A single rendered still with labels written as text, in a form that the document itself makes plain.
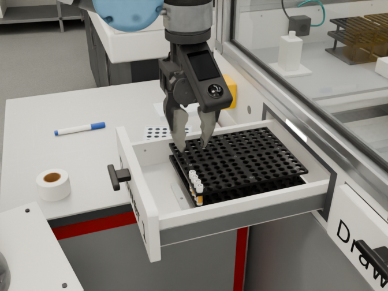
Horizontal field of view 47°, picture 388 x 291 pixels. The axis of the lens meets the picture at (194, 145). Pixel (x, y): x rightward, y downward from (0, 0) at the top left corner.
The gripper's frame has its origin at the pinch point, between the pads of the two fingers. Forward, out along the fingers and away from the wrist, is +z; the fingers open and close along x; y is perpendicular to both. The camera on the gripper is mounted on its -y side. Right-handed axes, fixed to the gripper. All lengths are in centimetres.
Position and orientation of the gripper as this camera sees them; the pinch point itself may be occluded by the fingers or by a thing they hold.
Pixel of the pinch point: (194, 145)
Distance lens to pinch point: 77.0
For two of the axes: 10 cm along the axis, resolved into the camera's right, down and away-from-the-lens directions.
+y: -3.5, -5.0, 7.9
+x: -9.4, 2.0, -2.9
